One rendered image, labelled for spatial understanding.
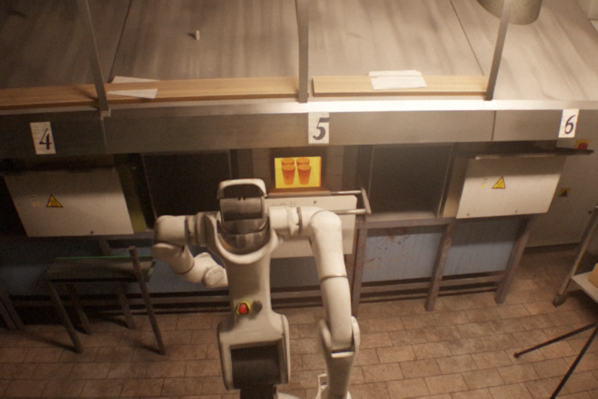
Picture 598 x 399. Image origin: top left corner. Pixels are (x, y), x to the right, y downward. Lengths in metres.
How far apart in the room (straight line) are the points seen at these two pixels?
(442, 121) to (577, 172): 2.00
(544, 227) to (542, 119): 1.83
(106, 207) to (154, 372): 1.13
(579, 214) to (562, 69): 1.88
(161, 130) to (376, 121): 0.93
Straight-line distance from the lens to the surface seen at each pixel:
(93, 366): 2.89
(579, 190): 3.73
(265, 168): 2.00
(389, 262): 2.62
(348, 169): 2.07
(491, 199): 2.36
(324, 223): 1.04
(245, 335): 1.16
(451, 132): 1.81
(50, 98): 1.87
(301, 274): 2.56
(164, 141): 1.67
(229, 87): 1.64
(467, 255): 2.84
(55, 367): 3.01
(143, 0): 2.25
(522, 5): 2.42
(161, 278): 2.65
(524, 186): 2.44
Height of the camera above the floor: 2.15
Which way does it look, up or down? 28 degrees down
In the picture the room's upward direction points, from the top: straight up
